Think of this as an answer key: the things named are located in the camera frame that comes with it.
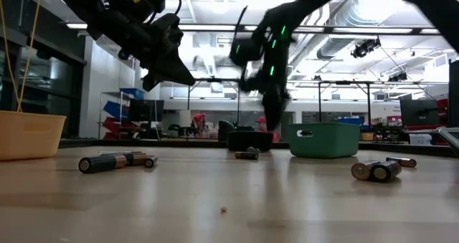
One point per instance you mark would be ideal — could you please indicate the black chair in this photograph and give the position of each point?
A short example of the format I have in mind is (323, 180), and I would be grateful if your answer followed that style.
(225, 130)

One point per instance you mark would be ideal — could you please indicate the red panel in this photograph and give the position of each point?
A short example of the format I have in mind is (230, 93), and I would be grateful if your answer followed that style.
(443, 110)

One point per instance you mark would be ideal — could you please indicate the silver ceiling duct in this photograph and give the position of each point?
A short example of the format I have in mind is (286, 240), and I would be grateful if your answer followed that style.
(340, 28)

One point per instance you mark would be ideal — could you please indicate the ceiling light strip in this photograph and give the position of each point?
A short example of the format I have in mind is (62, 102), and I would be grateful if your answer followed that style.
(373, 30)
(77, 26)
(208, 27)

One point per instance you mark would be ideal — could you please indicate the black metal gantry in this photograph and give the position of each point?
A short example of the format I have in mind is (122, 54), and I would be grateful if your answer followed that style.
(344, 82)
(215, 80)

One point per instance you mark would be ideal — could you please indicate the black ceiling spotlight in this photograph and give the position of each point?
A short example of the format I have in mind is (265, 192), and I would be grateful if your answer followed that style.
(364, 48)
(397, 77)

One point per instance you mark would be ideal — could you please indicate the small crumb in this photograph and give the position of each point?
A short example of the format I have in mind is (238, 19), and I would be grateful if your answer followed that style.
(223, 210)

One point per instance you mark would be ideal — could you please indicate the white box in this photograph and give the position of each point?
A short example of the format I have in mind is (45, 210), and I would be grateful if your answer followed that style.
(420, 139)

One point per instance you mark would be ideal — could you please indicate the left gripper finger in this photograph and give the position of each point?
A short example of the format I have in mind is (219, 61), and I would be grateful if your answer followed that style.
(175, 69)
(157, 79)

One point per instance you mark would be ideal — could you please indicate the black monitor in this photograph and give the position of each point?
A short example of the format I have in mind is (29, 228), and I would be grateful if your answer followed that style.
(145, 110)
(419, 112)

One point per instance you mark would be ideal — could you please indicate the metal shelf rack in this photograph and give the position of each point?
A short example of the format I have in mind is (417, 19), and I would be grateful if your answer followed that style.
(101, 114)

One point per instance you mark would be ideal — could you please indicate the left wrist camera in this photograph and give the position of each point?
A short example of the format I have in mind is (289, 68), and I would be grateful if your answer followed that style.
(143, 4)

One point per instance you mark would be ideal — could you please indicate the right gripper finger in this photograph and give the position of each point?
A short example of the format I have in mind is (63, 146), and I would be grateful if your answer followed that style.
(269, 110)
(281, 108)

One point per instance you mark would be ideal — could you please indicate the black calculator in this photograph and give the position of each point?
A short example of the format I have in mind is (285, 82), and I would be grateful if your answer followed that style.
(250, 140)

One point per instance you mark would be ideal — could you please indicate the silver black Energizer battery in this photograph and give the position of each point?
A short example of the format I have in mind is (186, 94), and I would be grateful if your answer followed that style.
(252, 150)
(120, 152)

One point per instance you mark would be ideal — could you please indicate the yellow plastic bin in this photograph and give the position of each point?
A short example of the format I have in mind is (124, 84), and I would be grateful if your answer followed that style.
(28, 135)

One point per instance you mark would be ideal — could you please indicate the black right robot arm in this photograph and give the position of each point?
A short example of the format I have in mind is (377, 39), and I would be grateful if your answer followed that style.
(430, 3)

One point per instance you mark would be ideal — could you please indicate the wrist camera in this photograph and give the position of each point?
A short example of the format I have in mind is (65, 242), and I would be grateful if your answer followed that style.
(245, 52)
(143, 4)

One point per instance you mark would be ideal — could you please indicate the red storage bin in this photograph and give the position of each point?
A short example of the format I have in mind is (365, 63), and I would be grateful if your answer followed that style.
(113, 126)

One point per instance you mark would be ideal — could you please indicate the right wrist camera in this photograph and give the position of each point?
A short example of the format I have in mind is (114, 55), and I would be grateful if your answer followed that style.
(245, 52)

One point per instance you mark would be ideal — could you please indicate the blue storage bin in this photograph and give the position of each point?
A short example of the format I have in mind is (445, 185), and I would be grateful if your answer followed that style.
(114, 109)
(132, 93)
(349, 121)

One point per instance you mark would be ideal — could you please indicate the person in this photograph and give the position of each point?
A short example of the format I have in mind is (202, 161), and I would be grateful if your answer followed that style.
(261, 121)
(199, 121)

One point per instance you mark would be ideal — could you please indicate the green plastic bin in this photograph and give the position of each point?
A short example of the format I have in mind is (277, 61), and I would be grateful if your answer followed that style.
(322, 140)

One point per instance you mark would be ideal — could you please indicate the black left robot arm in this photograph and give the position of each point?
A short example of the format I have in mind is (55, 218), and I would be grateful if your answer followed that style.
(93, 13)

